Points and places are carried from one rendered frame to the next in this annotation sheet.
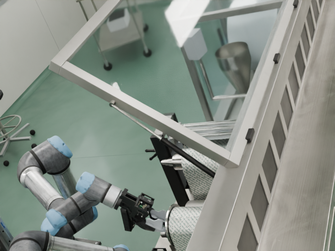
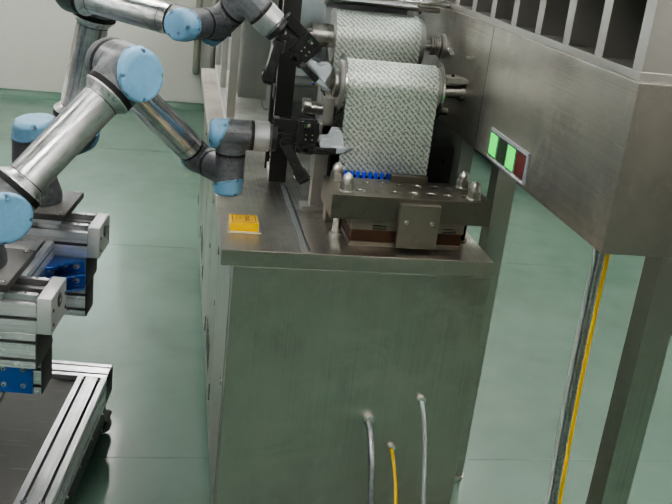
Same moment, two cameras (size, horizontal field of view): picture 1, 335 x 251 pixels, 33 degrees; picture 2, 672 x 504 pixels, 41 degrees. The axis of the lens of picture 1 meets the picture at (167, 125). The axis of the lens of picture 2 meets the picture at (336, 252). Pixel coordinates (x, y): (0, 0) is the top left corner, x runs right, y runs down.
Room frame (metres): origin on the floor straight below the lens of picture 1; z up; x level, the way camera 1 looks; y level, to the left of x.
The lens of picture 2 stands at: (-0.20, 1.63, 1.63)
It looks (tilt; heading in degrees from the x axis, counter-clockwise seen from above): 20 degrees down; 318
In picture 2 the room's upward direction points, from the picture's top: 7 degrees clockwise
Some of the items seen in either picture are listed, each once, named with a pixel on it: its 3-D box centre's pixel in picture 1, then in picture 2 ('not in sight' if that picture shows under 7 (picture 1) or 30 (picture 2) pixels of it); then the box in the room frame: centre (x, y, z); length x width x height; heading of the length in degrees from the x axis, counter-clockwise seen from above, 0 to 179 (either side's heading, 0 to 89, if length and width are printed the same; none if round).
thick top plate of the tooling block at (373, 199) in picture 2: not in sight; (405, 200); (1.31, 0.06, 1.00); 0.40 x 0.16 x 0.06; 59
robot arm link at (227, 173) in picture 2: not in sight; (225, 171); (1.65, 0.37, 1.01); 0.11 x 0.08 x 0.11; 1
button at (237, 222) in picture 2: not in sight; (243, 223); (1.53, 0.39, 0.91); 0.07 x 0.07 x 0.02; 59
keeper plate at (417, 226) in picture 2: not in sight; (417, 226); (1.23, 0.09, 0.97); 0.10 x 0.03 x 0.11; 59
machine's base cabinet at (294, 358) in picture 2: not in sight; (290, 253); (2.33, -0.42, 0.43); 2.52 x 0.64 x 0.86; 149
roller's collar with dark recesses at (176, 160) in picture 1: (182, 161); (321, 35); (1.78, 0.00, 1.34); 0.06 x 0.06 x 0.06; 59
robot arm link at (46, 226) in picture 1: (57, 229); (36, 140); (2.15, 0.65, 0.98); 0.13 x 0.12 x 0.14; 113
